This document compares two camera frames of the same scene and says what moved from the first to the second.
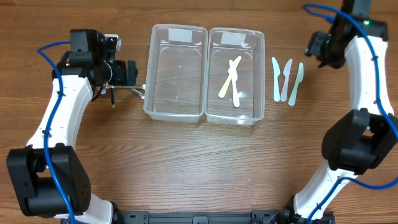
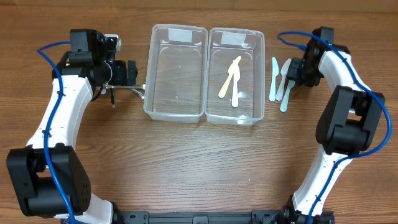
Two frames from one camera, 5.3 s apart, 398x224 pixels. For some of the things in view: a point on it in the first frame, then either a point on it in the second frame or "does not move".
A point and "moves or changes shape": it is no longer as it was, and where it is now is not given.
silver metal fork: (131, 86) does not move
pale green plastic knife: (300, 78) to (284, 104)
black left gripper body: (132, 72) does not move
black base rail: (258, 216) does not move
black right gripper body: (313, 45) to (295, 70)
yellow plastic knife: (232, 71) does not move
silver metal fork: (141, 95) does not move
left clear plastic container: (175, 81) does not move
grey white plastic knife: (286, 72) moves or changes shape
